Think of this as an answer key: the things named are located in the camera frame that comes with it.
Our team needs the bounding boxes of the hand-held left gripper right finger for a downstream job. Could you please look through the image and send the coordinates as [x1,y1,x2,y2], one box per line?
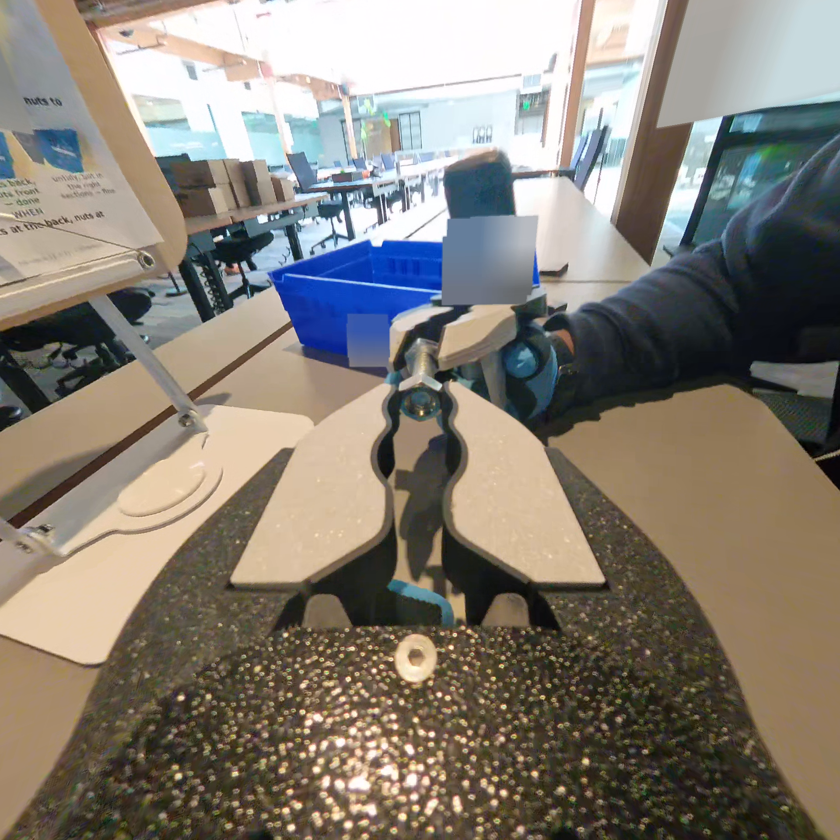
[443,382,606,588]

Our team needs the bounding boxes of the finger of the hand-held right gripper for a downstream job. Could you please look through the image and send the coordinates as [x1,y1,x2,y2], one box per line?
[436,303,524,412]
[390,306,448,370]

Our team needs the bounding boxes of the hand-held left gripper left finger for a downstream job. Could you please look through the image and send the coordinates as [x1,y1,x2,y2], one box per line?
[231,382,396,588]

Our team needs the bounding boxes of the steel hex nut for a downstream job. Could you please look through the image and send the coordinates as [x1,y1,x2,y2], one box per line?
[392,374,448,421]

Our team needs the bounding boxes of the person's right forearm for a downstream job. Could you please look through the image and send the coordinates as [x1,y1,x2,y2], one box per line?
[563,134,840,411]

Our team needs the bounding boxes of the blue plastic bin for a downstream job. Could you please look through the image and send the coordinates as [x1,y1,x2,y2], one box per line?
[269,239,542,368]

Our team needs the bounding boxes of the white stand base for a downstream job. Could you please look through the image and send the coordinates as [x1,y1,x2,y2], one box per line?
[0,403,315,667]

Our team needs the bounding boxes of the black office chair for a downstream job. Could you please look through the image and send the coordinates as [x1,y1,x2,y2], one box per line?
[287,152,349,256]

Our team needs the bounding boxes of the wooden pillar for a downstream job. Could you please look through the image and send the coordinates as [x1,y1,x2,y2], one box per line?
[610,0,690,263]

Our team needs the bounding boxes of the brown office table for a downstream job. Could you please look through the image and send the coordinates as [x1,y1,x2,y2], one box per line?
[184,193,329,263]

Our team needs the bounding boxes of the stack of cardboard boxes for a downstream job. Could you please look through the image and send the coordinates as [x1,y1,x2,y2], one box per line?
[172,157,296,219]

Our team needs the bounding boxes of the instruction sheet on clipboard stand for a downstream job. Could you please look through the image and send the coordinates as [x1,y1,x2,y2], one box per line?
[0,0,191,329]

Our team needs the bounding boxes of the black framed screen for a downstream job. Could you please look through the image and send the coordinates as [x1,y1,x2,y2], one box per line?
[666,98,840,257]

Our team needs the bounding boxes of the printed instruction sheet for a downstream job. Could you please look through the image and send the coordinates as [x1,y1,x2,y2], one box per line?
[0,0,165,283]

